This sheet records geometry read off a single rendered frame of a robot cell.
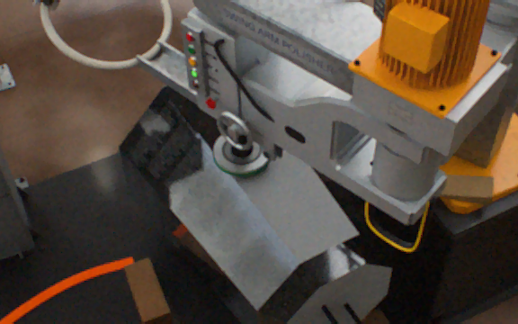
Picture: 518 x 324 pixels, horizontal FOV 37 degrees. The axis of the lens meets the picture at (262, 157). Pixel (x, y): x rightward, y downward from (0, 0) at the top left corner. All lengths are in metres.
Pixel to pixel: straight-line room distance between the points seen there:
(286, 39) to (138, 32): 2.70
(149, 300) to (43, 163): 1.10
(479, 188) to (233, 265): 0.93
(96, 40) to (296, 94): 2.57
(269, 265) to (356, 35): 0.98
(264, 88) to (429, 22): 0.78
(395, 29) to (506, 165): 1.40
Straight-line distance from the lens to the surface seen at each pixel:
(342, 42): 2.09
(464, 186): 2.95
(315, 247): 2.71
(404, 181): 2.25
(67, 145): 4.22
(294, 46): 2.15
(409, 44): 1.79
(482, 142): 2.97
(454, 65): 1.92
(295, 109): 2.33
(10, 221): 3.67
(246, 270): 2.81
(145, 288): 3.46
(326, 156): 2.37
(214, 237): 2.92
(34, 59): 4.75
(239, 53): 2.38
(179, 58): 2.94
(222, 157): 2.88
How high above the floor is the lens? 3.07
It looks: 50 degrees down
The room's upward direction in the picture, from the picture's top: 2 degrees counter-clockwise
